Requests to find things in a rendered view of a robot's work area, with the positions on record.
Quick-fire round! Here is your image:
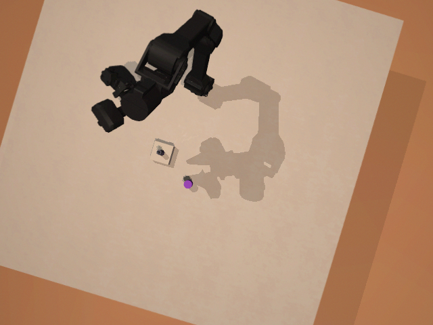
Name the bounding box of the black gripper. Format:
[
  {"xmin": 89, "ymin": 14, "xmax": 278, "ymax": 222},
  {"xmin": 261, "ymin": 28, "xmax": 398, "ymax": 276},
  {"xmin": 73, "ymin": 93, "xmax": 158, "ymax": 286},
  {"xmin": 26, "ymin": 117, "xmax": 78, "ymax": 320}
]
[{"xmin": 91, "ymin": 82, "xmax": 139, "ymax": 133}]

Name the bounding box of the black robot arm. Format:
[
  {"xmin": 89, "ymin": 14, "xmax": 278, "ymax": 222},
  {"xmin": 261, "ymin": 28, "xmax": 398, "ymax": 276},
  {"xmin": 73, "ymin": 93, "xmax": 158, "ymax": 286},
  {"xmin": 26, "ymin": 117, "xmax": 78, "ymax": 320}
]
[{"xmin": 100, "ymin": 10, "xmax": 223, "ymax": 121}]

